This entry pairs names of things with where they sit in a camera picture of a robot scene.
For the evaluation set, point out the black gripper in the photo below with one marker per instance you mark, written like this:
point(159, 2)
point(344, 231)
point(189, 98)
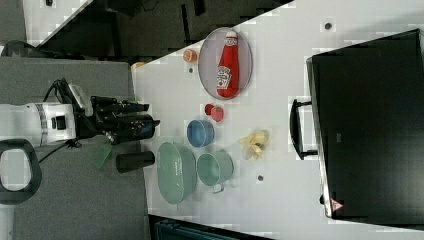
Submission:
point(132, 127)

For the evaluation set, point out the yellow peeled banana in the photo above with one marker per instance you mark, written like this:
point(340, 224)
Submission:
point(253, 145)

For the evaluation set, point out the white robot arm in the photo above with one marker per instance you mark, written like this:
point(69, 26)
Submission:
point(43, 124)

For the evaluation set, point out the black toaster oven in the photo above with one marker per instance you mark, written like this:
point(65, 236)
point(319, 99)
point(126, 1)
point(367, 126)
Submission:
point(367, 105)

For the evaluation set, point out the black cylinder pot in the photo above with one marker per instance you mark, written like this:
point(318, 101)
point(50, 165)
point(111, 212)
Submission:
point(133, 161)

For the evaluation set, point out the green slotted spatula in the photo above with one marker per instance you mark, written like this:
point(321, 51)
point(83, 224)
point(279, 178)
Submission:
point(102, 154)

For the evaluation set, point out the green oval colander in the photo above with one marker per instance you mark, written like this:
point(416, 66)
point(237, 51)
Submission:
point(176, 170)

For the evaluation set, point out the blue bowl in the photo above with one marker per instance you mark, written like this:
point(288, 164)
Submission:
point(200, 133)

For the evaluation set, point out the dark red strawberry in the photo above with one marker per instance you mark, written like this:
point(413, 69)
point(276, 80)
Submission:
point(209, 109)

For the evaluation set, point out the orange slice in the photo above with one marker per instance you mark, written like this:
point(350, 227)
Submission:
point(190, 56)

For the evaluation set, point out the light red strawberry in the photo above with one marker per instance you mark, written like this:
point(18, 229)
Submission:
point(217, 114)

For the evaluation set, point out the red ketchup bottle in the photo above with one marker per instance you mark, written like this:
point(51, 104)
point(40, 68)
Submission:
point(228, 68)

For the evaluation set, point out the grey round plate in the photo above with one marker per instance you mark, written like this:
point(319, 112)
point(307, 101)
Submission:
point(210, 55)

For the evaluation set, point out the black chair armrest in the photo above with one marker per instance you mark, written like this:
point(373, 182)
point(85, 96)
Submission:
point(21, 174)

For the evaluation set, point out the green cup with handle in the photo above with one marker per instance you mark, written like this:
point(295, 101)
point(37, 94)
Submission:
point(214, 169)

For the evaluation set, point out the blue metal frame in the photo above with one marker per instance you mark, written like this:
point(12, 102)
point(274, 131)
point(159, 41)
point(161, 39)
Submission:
point(166, 230)

